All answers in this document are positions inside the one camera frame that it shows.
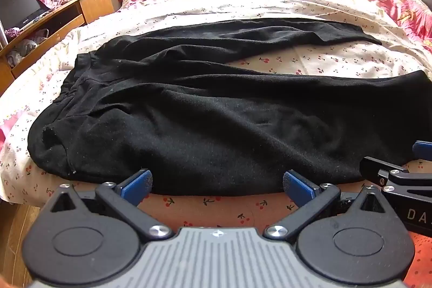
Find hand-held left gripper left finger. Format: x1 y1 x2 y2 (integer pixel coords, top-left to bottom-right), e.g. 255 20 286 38
50 168 173 243

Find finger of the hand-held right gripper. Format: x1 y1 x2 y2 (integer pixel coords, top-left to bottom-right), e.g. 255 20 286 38
359 156 432 189
412 140 432 162

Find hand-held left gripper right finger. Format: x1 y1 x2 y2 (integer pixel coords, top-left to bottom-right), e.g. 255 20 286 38
264 170 385 240

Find black pants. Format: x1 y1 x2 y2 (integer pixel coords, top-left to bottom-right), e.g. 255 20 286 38
27 18 432 196

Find pink floral quilt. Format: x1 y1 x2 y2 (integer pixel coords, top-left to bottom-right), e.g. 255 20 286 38
344 0 432 56

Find clothes on desk shelf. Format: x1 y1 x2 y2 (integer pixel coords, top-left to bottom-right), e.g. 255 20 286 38
5 28 50 69

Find wooden desk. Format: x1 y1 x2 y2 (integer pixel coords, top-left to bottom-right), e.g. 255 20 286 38
0 0 115 96

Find black television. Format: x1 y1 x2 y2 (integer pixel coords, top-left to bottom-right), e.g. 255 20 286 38
0 0 52 33

